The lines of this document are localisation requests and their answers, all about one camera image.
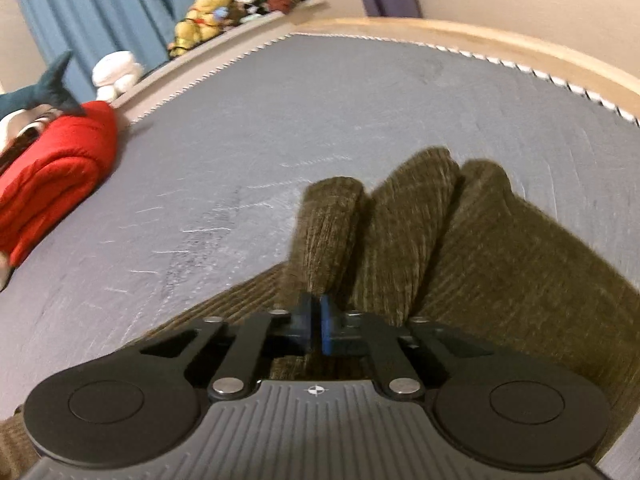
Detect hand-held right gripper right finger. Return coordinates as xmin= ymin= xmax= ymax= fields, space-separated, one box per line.
xmin=320 ymin=294 xmax=498 ymax=402

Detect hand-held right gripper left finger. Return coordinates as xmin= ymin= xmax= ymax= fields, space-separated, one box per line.
xmin=140 ymin=294 xmax=313 ymax=402

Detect brown corduroy pants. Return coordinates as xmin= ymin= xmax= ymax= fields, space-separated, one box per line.
xmin=0 ymin=146 xmax=640 ymax=466

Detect pale window ledge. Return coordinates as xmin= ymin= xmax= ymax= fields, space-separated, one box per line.
xmin=110 ymin=0 xmax=331 ymax=111

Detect folded red quilt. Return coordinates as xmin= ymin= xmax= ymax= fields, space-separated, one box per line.
xmin=0 ymin=101 xmax=120 ymax=267

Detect small yellow plush toy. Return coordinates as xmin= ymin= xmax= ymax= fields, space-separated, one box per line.
xmin=167 ymin=19 xmax=202 ymax=59

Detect white plush toy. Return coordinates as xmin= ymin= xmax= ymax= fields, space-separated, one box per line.
xmin=92 ymin=51 xmax=146 ymax=102

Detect yellow bear plush toy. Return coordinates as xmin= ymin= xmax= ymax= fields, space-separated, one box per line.
xmin=187 ymin=0 xmax=237 ymax=42

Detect dark patterned folded blanket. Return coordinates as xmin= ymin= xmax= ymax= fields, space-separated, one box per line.
xmin=0 ymin=107 xmax=67 ymax=171

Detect dark shark plush toy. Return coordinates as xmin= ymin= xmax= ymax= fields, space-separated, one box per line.
xmin=0 ymin=50 xmax=85 ymax=117

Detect blue curtain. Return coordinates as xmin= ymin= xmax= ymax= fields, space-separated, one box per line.
xmin=10 ymin=0 xmax=261 ymax=96

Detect wooden bed frame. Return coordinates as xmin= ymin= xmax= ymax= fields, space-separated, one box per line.
xmin=290 ymin=17 xmax=640 ymax=117

